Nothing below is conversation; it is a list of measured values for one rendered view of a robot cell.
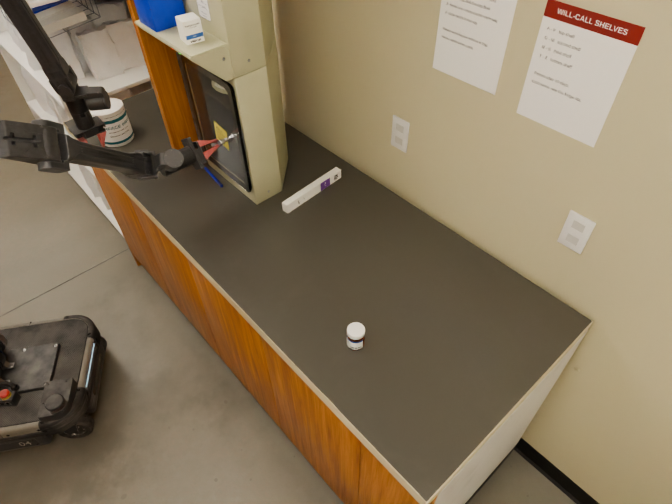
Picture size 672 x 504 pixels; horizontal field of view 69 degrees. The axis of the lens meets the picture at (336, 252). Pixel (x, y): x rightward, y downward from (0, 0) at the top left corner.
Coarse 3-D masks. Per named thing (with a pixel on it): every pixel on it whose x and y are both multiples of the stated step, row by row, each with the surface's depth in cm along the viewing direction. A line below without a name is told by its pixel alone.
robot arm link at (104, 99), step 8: (64, 88) 149; (80, 88) 155; (88, 88) 155; (96, 88) 156; (64, 96) 151; (72, 96) 151; (80, 96) 153; (88, 96) 155; (96, 96) 155; (104, 96) 156; (88, 104) 156; (96, 104) 156; (104, 104) 157
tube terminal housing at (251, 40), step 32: (192, 0) 134; (224, 0) 124; (256, 0) 130; (224, 32) 130; (256, 32) 135; (256, 64) 141; (256, 96) 147; (256, 128) 154; (256, 160) 161; (256, 192) 169
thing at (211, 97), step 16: (192, 64) 152; (192, 80) 158; (208, 80) 149; (224, 80) 142; (192, 96) 165; (208, 96) 155; (224, 96) 146; (208, 112) 161; (224, 112) 152; (208, 128) 168; (224, 128) 158; (208, 144) 176; (240, 144) 154; (224, 160) 171; (240, 160) 161; (240, 176) 167
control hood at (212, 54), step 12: (156, 36) 136; (168, 36) 135; (204, 36) 135; (180, 48) 130; (192, 48) 130; (204, 48) 129; (216, 48) 130; (228, 48) 132; (192, 60) 127; (204, 60) 129; (216, 60) 132; (228, 60) 134; (216, 72) 134; (228, 72) 136
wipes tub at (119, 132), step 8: (112, 104) 192; (120, 104) 192; (96, 112) 188; (104, 112) 188; (112, 112) 188; (120, 112) 191; (104, 120) 189; (112, 120) 190; (120, 120) 192; (128, 120) 197; (112, 128) 192; (120, 128) 194; (128, 128) 198; (112, 136) 194; (120, 136) 196; (128, 136) 199; (112, 144) 197; (120, 144) 198
